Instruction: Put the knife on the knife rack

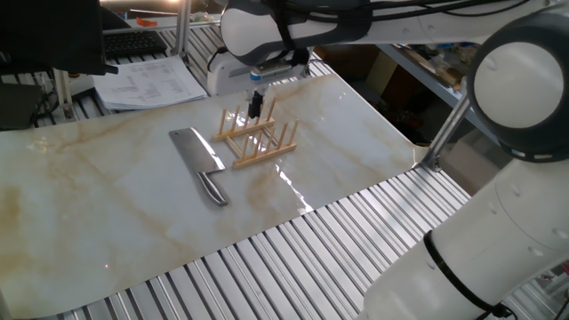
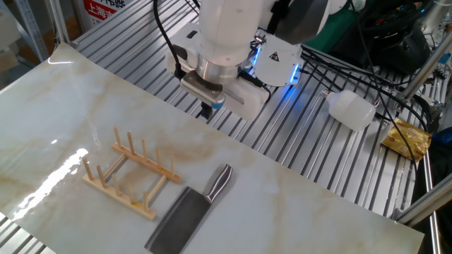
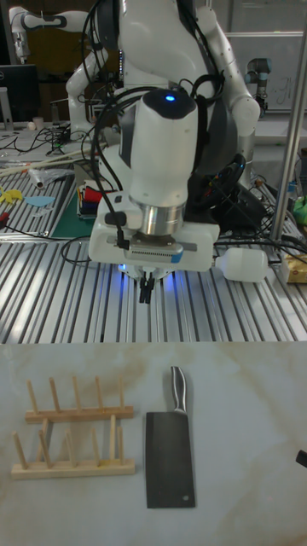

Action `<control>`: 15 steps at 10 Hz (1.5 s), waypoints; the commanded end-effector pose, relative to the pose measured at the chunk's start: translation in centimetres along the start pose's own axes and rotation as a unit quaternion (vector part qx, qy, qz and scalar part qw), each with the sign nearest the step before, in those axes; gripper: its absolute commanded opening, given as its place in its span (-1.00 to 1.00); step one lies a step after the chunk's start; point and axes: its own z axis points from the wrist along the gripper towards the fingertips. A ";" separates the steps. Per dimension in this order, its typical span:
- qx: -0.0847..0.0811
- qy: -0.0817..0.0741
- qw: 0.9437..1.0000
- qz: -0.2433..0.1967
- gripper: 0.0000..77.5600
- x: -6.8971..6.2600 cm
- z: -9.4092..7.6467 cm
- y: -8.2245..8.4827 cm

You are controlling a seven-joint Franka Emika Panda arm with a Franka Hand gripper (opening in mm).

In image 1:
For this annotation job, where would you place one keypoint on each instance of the upright aluminium frame post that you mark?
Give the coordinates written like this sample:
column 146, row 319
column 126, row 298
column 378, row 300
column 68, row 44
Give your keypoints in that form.
column 183, row 26

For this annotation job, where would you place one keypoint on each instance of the black computer keyboard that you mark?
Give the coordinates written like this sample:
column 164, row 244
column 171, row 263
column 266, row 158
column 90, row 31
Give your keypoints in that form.
column 133, row 43

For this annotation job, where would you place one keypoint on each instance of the diagonal aluminium brace post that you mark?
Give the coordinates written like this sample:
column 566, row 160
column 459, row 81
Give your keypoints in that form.
column 446, row 133

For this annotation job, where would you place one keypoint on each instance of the grey metal shelf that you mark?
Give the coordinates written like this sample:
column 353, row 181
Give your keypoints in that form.
column 427, row 77

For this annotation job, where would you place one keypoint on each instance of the steel cleaver knife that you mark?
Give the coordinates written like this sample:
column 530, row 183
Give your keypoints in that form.
column 195, row 151

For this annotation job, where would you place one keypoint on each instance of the wooden peg knife rack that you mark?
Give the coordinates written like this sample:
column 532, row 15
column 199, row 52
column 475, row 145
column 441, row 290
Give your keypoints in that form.
column 266, row 155

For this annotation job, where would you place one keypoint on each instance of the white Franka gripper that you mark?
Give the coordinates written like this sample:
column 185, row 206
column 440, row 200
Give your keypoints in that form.
column 231, row 80

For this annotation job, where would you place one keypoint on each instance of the black computer monitor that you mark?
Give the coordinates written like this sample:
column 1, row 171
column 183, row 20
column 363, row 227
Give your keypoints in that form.
column 44, row 35

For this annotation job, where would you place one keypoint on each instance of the slotted aluminium monitor stand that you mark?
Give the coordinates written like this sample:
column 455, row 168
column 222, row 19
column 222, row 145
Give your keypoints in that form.
column 64, row 93

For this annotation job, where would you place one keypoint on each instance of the small orange object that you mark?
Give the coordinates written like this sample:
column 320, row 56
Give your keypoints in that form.
column 146, row 21

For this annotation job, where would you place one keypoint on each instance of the black flat case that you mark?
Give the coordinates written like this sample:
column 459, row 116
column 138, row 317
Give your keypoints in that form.
column 18, row 106

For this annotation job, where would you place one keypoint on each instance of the stack of printed papers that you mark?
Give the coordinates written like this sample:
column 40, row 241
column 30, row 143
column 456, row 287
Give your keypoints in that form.
column 146, row 84

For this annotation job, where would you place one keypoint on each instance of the marble pattern table mat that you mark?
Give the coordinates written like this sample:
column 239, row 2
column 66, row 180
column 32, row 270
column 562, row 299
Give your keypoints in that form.
column 89, row 200

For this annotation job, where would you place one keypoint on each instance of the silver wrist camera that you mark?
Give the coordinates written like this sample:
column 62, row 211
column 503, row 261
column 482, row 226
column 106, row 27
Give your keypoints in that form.
column 280, row 69

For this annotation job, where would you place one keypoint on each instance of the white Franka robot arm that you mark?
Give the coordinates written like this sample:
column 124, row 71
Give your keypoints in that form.
column 511, row 244

